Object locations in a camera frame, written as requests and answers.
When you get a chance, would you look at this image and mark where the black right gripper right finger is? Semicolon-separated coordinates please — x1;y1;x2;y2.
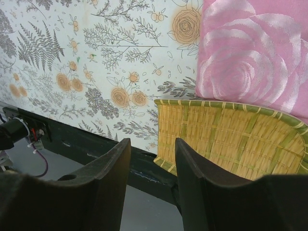
175;138;308;231

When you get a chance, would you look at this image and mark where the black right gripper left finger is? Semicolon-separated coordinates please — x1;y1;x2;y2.
0;138;131;231

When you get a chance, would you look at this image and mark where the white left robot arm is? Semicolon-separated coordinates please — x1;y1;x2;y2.
0;117;30;151

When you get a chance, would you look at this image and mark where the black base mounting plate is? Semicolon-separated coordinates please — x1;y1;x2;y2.
0;107;180;209

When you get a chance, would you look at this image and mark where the yellow bamboo tray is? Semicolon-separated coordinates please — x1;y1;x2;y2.
154;100;308;180

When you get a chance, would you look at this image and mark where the floral patterned tablecloth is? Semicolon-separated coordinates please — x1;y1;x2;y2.
0;0;203;154

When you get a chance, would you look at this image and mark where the pink floral placemat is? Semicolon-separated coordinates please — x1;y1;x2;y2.
195;0;308;121

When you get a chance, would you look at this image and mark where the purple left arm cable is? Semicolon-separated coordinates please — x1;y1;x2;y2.
33;149;49;178

